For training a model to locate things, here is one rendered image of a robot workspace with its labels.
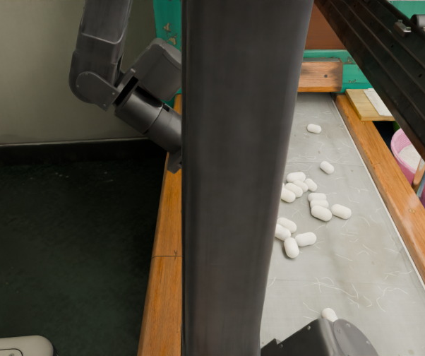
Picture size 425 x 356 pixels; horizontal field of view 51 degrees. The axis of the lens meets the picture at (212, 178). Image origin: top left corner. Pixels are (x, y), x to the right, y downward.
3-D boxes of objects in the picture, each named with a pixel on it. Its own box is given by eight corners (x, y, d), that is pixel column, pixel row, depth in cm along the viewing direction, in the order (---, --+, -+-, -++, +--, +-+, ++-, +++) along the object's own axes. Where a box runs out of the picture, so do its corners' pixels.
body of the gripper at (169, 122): (205, 115, 71) (168, 87, 68) (204, 149, 63) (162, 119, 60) (180, 141, 74) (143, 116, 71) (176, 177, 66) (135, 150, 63)
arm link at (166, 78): (85, 68, 66) (70, 87, 59) (129, 6, 62) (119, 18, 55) (150, 115, 70) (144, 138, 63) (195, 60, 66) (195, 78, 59)
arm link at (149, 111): (110, 101, 67) (104, 116, 62) (137, 66, 64) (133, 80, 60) (147, 126, 70) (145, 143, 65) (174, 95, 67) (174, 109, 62)
